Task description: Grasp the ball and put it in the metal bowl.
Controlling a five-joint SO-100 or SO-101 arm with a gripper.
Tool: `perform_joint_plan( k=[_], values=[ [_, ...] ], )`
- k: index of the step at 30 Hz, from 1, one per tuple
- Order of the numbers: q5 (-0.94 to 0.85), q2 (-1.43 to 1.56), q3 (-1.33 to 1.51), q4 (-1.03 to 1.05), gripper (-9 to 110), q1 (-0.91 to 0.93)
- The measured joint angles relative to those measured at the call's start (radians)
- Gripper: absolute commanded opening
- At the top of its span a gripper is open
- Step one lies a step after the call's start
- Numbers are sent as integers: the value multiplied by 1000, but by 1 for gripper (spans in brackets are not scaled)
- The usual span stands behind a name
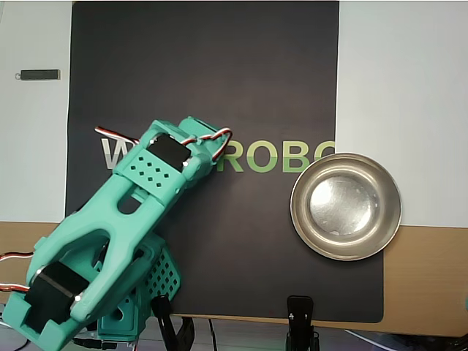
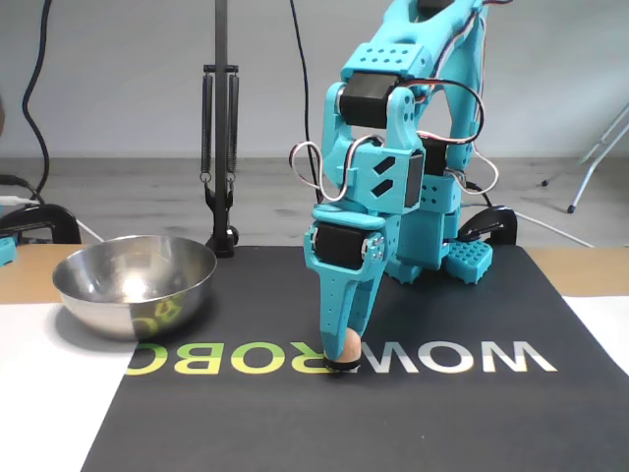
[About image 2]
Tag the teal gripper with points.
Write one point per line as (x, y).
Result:
(340, 246)

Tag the cork coloured ball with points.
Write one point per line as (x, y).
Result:
(354, 349)

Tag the teal robot base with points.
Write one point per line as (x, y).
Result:
(472, 260)

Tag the teal second robot arm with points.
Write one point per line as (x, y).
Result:
(6, 251)

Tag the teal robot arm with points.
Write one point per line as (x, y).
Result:
(388, 59)

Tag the metal bowl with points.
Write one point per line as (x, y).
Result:
(123, 275)

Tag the black WOWROBO printed mat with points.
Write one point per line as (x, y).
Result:
(344, 432)

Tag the black table clamp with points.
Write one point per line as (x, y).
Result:
(59, 216)
(491, 218)

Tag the white metal folding stand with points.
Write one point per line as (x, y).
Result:
(587, 172)

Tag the large white paper sheet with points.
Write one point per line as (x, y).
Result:
(49, 418)

